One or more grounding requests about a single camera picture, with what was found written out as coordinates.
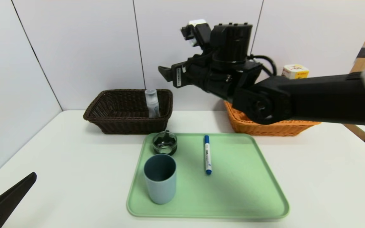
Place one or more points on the blue grey plastic cup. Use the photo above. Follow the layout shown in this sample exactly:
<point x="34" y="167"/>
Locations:
<point x="160" y="190"/>

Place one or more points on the clear plastic bottle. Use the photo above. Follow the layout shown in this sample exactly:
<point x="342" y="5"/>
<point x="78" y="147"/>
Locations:
<point x="152" y="104"/>

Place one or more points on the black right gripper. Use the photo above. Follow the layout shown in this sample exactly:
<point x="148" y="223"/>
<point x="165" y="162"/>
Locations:
<point x="179" y="74"/>

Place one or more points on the orange wicker basket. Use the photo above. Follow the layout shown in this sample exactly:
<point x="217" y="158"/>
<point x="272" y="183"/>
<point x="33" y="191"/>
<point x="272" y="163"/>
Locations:
<point x="265" y="129"/>

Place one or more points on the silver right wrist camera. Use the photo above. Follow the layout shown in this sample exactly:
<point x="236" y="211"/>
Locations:
<point x="198" y="30"/>

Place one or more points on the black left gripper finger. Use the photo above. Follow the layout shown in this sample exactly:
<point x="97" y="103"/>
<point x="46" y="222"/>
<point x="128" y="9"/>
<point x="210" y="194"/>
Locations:
<point x="8" y="202"/>

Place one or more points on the light green plastic tray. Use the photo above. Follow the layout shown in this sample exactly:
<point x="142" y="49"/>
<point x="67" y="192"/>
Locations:
<point x="249" y="190"/>

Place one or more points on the dark glass ashtray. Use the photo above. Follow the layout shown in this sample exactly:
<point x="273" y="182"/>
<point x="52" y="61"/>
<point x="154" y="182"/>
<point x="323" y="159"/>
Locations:
<point x="165" y="144"/>

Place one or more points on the blue white marker pen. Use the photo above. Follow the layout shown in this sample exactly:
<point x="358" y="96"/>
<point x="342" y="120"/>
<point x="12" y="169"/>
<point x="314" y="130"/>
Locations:
<point x="207" y="155"/>

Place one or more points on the yellow snack box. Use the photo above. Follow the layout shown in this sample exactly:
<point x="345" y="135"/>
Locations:
<point x="295" y="71"/>

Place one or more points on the dark grey wall box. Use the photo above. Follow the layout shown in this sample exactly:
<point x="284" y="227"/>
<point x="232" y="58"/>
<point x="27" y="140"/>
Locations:
<point x="363" y="52"/>

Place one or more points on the dark brown wicker basket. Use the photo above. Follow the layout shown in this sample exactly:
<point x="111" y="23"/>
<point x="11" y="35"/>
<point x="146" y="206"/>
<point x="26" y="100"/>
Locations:
<point x="122" y="125"/>

